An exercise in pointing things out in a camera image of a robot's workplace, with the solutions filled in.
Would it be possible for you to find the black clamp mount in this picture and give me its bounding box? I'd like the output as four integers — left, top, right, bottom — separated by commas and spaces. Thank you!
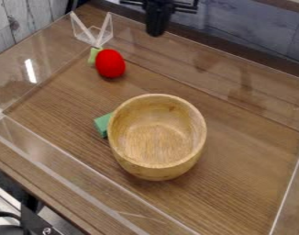
0, 205, 64, 235

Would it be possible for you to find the clear acrylic tray wall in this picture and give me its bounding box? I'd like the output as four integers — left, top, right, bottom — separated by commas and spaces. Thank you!
0, 106, 202, 235

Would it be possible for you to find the clear acrylic corner bracket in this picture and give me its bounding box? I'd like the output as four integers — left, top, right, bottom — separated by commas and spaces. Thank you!
70, 12, 114, 48

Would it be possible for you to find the wooden bowl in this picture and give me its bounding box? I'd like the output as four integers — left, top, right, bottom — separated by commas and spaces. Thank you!
108, 94, 207, 181

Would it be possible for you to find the red plush strawberry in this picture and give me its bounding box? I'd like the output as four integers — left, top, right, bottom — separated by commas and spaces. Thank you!
88, 48, 127, 79

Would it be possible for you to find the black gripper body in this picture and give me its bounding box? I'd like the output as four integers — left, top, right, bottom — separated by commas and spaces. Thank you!
119, 0, 199, 14

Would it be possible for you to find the green foam block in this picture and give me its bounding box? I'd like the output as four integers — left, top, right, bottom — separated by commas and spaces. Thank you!
95, 113, 112, 138

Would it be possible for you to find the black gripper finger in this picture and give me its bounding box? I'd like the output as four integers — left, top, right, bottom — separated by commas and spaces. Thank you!
146, 7, 159, 37
156, 7, 174, 36

